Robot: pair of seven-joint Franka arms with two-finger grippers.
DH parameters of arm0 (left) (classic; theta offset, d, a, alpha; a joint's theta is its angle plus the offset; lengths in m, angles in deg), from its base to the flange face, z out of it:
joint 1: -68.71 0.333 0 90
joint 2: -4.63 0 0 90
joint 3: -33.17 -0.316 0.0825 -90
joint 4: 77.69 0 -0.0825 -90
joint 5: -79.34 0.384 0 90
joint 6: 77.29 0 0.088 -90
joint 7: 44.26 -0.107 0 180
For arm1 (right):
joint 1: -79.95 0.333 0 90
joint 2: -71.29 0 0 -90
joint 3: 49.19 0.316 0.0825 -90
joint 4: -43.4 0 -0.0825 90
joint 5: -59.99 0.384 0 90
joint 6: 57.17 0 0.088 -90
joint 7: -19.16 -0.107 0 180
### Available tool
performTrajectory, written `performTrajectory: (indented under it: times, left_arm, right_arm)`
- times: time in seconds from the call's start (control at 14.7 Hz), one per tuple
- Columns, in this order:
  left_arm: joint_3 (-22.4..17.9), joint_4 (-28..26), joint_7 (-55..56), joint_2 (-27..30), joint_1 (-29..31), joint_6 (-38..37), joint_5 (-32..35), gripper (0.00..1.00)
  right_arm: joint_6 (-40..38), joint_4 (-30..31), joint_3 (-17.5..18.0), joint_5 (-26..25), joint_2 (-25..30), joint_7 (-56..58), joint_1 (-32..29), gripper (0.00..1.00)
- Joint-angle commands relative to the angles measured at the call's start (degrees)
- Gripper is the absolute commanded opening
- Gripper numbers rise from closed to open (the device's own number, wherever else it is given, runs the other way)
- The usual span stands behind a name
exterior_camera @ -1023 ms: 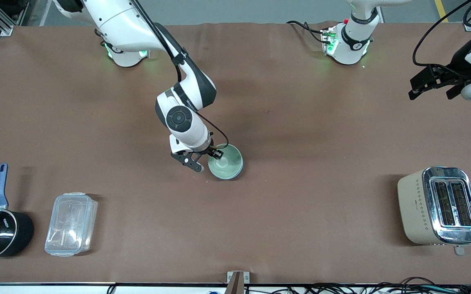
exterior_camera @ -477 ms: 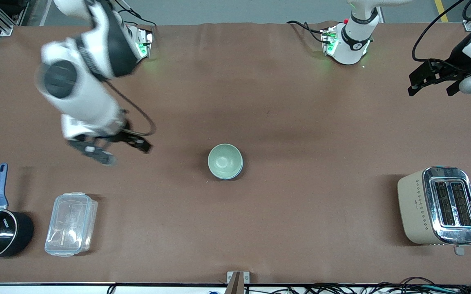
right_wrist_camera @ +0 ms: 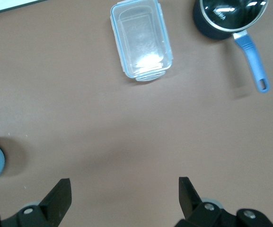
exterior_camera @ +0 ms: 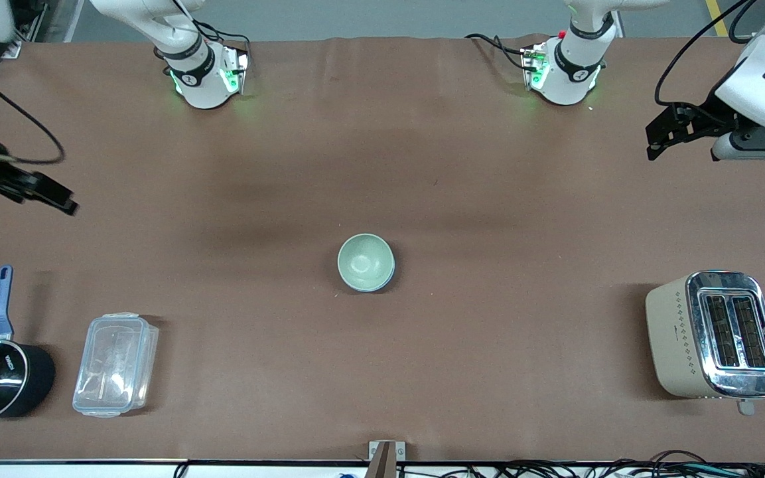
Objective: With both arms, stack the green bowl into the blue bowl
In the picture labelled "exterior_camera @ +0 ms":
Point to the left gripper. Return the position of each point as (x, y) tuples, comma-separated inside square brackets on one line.
[(712, 111)]

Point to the blue bowl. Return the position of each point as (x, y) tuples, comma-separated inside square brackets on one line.
[(393, 272)]

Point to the green bowl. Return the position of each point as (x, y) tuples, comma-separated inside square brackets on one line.
[(365, 261)]

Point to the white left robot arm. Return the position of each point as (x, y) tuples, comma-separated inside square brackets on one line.
[(568, 79)]

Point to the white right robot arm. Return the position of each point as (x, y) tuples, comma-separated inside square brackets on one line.
[(203, 86)]

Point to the clear plastic food container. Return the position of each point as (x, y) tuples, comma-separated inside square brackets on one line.
[(115, 365)]

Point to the beige and chrome toaster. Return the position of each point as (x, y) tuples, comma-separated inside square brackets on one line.
[(677, 338)]

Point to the brown table mat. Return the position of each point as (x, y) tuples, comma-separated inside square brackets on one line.
[(382, 166)]

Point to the aluminium frame profile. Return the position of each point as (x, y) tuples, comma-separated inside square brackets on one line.
[(18, 48)]

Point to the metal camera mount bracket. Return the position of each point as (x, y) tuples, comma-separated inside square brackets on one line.
[(373, 450)]

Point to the camera mount pole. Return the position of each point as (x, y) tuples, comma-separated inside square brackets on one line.
[(383, 466)]

